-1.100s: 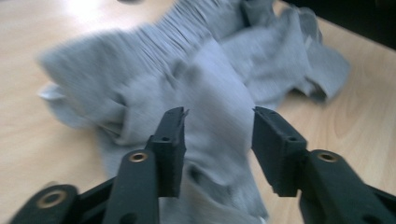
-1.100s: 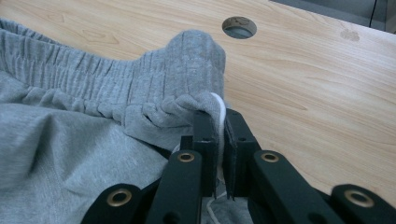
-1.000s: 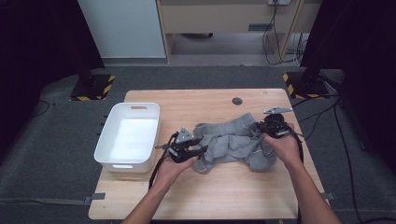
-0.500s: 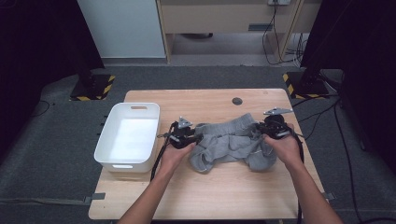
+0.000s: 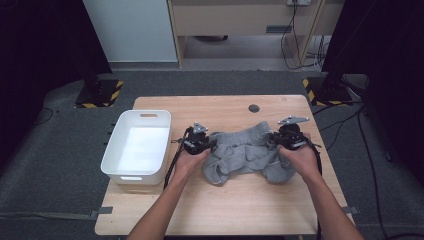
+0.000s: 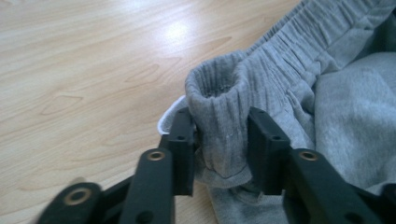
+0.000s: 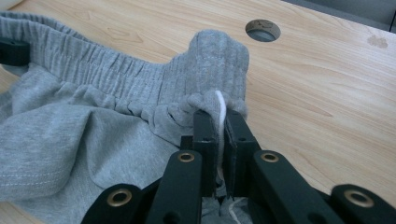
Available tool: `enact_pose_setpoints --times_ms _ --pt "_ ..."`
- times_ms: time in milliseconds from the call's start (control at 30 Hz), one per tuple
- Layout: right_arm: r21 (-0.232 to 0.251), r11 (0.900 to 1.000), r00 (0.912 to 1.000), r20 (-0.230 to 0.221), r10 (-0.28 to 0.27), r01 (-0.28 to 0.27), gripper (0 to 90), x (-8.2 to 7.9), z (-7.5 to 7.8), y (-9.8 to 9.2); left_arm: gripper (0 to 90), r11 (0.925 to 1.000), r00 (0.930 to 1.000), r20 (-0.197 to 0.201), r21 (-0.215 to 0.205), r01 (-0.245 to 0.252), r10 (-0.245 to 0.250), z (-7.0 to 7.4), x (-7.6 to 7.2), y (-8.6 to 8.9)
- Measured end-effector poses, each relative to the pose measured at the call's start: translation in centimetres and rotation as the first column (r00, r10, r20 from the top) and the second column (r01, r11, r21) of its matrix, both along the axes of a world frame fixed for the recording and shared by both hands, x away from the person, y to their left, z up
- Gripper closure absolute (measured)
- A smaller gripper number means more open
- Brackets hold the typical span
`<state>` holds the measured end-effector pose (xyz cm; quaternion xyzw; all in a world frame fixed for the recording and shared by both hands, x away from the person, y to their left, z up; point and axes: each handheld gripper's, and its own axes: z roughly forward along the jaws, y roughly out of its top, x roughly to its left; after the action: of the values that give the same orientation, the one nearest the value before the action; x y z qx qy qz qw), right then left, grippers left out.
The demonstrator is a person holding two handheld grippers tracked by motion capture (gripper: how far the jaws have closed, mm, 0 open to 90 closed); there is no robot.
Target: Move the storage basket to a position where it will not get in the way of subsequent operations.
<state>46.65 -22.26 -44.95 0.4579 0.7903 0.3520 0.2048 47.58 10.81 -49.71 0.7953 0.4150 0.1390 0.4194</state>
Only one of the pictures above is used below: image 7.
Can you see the round grey table grommet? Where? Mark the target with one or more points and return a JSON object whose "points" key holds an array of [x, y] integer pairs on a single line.
{"points": [[263, 31]]}

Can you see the grey shorts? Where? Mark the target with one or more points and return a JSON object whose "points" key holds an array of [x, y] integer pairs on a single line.
{"points": [[77, 124]]}

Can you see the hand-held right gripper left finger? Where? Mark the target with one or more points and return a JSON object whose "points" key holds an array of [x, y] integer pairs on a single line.
{"points": [[204, 133]]}

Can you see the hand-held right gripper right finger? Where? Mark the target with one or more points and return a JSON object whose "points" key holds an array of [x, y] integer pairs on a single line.
{"points": [[238, 143]]}

